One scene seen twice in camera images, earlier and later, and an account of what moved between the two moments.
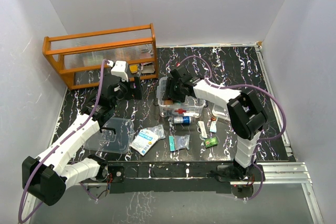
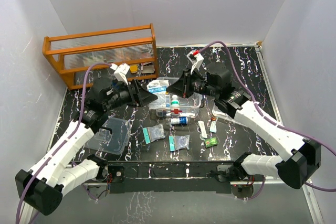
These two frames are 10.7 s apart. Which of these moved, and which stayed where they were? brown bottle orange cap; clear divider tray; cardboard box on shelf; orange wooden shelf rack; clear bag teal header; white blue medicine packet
Moved: brown bottle orange cap; white blue medicine packet
Stayed: clear bag teal header; cardboard box on shelf; orange wooden shelf rack; clear divider tray
